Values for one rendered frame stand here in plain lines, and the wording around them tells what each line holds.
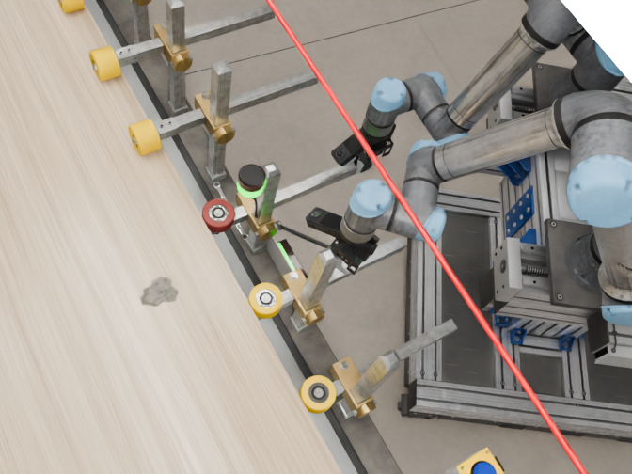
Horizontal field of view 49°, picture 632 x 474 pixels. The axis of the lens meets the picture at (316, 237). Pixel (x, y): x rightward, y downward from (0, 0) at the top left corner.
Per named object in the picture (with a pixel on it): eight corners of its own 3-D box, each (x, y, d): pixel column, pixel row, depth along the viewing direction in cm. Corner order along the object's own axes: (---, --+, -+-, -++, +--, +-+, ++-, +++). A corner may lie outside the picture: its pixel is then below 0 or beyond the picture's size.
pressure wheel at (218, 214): (224, 214, 181) (226, 193, 171) (237, 239, 179) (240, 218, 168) (196, 226, 178) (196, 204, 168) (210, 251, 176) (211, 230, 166)
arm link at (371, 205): (393, 216, 132) (350, 204, 132) (379, 241, 142) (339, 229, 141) (400, 182, 136) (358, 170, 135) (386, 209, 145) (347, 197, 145)
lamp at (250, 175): (250, 206, 173) (258, 160, 154) (260, 224, 171) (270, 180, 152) (229, 214, 171) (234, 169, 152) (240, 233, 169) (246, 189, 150)
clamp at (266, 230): (252, 195, 182) (253, 185, 178) (276, 236, 178) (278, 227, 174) (233, 202, 180) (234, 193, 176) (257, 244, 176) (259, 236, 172)
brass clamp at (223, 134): (213, 100, 182) (213, 88, 177) (236, 139, 177) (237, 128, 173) (192, 107, 179) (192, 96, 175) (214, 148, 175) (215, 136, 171)
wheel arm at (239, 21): (269, 10, 197) (270, 1, 194) (275, 19, 196) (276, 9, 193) (101, 61, 180) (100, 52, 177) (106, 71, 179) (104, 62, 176)
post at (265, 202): (256, 249, 197) (274, 158, 154) (261, 259, 196) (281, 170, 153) (244, 254, 196) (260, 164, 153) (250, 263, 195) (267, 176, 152)
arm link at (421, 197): (452, 188, 139) (400, 173, 139) (445, 235, 134) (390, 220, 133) (439, 206, 146) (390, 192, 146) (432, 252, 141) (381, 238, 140)
